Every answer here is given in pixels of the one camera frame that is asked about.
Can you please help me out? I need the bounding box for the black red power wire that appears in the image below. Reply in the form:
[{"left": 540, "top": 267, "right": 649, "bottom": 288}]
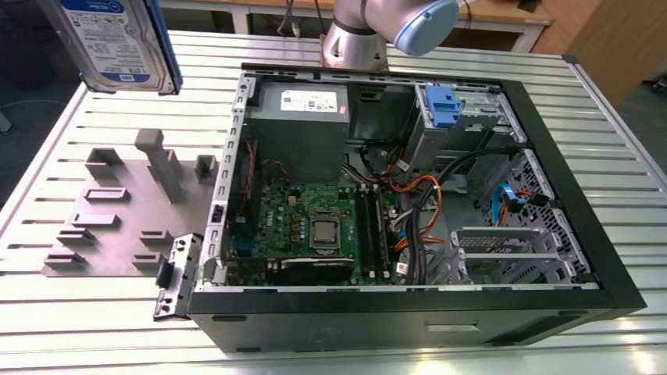
[{"left": 515, "top": 190, "right": 549, "bottom": 214}]

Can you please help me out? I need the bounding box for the black open PC case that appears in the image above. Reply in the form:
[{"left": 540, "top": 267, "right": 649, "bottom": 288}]
[{"left": 184, "top": 61, "right": 649, "bottom": 355}]

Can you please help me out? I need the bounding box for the green motherboard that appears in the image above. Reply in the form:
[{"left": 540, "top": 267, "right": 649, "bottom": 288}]
[{"left": 217, "top": 183, "right": 412, "bottom": 288}]

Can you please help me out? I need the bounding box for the silver CPU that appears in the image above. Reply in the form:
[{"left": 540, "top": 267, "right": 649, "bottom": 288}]
[{"left": 311, "top": 220, "right": 340, "bottom": 248}]

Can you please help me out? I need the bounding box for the grey power supply unit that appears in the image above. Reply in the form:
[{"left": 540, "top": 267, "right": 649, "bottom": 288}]
[{"left": 243, "top": 80, "right": 349, "bottom": 187}]

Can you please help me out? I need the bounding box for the blue data wire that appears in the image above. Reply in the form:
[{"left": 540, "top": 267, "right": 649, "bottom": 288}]
[{"left": 488, "top": 183, "right": 527, "bottom": 227}]

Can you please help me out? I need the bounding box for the metal disk bay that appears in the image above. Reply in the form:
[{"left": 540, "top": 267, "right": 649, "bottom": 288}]
[{"left": 448, "top": 226, "right": 595, "bottom": 286}]

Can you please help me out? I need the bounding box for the brown wooden cabinet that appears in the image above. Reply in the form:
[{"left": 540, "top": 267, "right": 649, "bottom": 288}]
[{"left": 564, "top": 0, "right": 667, "bottom": 106}]

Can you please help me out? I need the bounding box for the black hinged card bracket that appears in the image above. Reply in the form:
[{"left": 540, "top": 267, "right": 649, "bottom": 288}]
[{"left": 152, "top": 232, "right": 205, "bottom": 323}]

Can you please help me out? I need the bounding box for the black graphics card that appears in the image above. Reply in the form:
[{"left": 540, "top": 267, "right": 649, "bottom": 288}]
[{"left": 264, "top": 255, "right": 355, "bottom": 286}]

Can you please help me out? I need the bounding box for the orange wire bundle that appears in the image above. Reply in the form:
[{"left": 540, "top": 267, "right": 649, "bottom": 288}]
[{"left": 388, "top": 174, "right": 445, "bottom": 255}]

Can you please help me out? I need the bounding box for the metal CPU socket cover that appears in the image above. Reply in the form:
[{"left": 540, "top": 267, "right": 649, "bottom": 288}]
[{"left": 307, "top": 209, "right": 345, "bottom": 255}]

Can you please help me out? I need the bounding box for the grey parts rack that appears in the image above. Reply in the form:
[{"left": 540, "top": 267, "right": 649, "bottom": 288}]
[{"left": 40, "top": 128, "right": 220, "bottom": 278}]

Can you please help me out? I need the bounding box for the wooden desk white frame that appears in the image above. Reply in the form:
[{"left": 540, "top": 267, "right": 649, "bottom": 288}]
[{"left": 197, "top": 0, "right": 553, "bottom": 54}]

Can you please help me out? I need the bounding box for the black cable bundle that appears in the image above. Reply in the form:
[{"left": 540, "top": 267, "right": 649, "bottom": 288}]
[{"left": 403, "top": 146, "right": 525, "bottom": 284}]

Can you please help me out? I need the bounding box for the hard disk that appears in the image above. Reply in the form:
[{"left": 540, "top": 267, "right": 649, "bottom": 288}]
[{"left": 38, "top": 0, "right": 184, "bottom": 96}]

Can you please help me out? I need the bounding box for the black RAM slot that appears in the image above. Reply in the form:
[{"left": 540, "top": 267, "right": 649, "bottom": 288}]
[{"left": 359, "top": 186, "right": 380, "bottom": 274}]

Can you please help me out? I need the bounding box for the metal optical drive cage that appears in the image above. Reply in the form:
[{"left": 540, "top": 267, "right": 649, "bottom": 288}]
[{"left": 405, "top": 84, "right": 527, "bottom": 173}]

